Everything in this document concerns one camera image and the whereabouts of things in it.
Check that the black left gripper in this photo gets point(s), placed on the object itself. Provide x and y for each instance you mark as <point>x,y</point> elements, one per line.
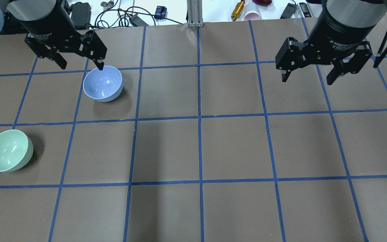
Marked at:
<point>47,26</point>

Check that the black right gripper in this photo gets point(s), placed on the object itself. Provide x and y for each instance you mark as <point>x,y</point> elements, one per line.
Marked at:
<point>339,32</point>

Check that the green bowl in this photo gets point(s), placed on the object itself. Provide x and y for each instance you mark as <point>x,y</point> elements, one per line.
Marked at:
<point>16,150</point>

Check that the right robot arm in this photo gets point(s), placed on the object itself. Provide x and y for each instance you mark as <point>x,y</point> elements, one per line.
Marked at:
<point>338,39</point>

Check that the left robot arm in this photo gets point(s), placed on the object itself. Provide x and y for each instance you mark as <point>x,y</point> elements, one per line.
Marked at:
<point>51,32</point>

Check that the blue bowl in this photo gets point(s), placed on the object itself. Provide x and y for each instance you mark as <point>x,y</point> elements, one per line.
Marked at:
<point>103,85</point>

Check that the black power adapter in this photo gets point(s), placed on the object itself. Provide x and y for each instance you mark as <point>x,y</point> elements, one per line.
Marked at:
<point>81,15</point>

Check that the pink paper cup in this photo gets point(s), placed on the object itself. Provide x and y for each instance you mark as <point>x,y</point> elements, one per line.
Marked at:
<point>252,15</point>

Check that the small black device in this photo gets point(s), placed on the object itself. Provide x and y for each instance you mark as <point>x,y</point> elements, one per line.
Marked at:
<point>160,13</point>

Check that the aluminium frame post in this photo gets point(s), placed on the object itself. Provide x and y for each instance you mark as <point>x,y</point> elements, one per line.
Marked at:
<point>194,13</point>

